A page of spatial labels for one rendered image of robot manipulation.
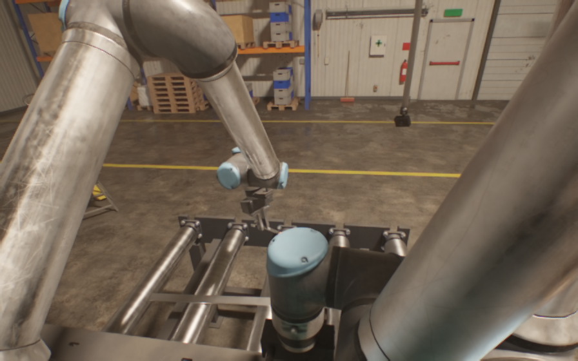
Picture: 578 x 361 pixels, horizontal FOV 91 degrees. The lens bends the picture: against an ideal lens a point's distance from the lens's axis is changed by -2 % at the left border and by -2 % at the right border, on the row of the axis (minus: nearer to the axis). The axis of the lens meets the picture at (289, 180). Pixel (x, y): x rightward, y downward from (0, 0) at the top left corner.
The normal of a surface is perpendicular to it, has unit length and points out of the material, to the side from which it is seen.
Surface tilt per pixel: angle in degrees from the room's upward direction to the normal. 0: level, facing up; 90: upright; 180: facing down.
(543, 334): 46
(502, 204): 77
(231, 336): 0
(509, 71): 90
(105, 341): 0
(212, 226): 90
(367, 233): 90
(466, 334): 89
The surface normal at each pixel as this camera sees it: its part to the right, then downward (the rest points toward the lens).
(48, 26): -0.14, 0.45
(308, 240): -0.12, -0.90
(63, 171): 0.82, -0.05
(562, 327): 0.02, -0.29
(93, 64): 0.61, -0.15
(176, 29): 0.21, 0.47
